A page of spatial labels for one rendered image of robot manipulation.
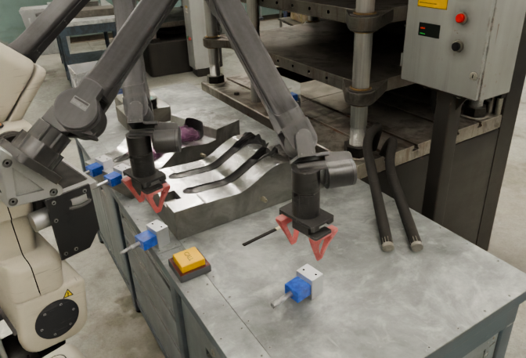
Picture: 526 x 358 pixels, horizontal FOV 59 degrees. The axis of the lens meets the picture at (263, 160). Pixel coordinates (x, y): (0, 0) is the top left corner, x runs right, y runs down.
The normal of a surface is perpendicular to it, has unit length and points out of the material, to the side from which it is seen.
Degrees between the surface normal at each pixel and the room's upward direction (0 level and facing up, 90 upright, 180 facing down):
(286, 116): 56
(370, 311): 0
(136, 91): 48
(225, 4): 65
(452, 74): 90
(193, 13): 90
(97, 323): 0
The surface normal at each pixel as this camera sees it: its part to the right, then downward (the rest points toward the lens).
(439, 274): -0.04, -0.90
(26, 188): 0.70, 0.29
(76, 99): 0.15, -0.17
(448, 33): -0.85, 0.26
